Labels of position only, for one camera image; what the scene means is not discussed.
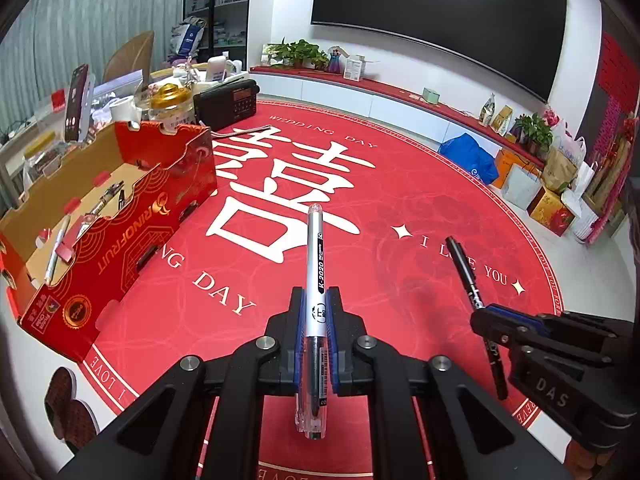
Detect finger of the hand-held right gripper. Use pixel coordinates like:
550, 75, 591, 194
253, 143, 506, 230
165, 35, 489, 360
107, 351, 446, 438
470, 312, 601, 381
487, 304, 621, 348

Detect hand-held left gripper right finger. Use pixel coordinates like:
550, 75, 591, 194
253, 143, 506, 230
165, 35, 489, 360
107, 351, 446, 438
330, 285, 573, 480

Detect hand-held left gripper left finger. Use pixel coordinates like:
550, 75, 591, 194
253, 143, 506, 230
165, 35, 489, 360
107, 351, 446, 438
57, 287, 307, 480

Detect black marker pen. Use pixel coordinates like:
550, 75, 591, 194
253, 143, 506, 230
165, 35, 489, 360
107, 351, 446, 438
445, 236, 510, 401

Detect white gel pen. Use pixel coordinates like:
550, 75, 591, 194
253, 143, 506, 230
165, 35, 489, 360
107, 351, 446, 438
292, 203, 328, 440

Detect red cardboard box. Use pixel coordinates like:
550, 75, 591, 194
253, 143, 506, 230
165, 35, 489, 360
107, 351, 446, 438
0, 119, 218, 361

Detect black gel pen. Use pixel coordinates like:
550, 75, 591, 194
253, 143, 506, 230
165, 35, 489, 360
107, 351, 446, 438
75, 182, 126, 241

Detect light blue patterned marker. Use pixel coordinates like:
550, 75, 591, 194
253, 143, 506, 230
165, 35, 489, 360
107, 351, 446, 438
42, 215, 71, 286

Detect red gift box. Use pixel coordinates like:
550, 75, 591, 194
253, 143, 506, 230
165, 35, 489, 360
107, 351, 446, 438
529, 187, 576, 236

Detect white paper bag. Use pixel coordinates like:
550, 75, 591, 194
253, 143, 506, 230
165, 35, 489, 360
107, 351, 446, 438
500, 162, 543, 211

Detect brown paper bag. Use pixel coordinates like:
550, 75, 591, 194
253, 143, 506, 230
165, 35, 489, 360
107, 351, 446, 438
542, 145, 578, 193

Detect orange paper bag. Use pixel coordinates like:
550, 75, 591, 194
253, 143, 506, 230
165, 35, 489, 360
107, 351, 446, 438
495, 150, 531, 186

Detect blue plastic bag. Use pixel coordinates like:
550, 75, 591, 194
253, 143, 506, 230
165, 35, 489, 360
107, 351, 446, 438
439, 132, 501, 186

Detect red round printed mat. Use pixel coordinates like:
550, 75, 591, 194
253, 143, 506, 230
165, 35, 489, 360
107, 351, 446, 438
50, 100, 566, 480

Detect potted plant with flowers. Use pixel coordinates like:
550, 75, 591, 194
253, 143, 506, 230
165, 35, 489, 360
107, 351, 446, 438
512, 110, 561, 153

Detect yellow snack packet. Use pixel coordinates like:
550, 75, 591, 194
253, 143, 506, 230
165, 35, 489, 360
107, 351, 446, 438
492, 105, 515, 135

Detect white snack packet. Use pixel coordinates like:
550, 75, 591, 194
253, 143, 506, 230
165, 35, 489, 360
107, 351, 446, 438
477, 94, 498, 126

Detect black portable radio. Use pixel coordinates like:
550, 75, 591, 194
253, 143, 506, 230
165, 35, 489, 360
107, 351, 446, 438
192, 80, 281, 140

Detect white low cabinet red top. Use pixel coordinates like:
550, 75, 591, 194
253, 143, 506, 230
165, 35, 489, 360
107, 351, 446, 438
249, 64, 548, 171

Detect glass jar gold lid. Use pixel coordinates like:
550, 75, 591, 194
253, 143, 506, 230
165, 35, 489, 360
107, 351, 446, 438
149, 85, 196, 128

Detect white small carton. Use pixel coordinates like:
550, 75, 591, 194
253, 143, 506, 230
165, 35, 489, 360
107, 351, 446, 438
342, 54, 378, 82

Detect green potted plants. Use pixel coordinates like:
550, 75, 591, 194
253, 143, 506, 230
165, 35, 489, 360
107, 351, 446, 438
265, 37, 331, 68

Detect silver phone stand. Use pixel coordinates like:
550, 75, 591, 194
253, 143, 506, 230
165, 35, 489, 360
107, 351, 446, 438
80, 72, 98, 141

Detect red smartphone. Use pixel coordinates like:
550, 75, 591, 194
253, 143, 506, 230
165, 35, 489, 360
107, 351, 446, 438
65, 64, 90, 143

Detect white blue shopping bag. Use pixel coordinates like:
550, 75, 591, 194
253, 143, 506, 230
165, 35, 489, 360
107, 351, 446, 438
169, 16, 206, 56

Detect plastic jar yellow lid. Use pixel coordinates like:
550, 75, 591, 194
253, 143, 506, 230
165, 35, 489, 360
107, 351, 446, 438
22, 132, 58, 181

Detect tan chair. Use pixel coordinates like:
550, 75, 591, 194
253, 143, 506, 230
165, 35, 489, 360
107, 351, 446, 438
102, 30, 156, 83

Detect glass door cabinet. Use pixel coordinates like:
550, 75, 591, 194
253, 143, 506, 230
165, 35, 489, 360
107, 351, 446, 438
182, 0, 251, 68

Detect black wall television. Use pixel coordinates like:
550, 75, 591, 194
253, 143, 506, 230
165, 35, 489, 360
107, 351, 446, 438
310, 0, 571, 103

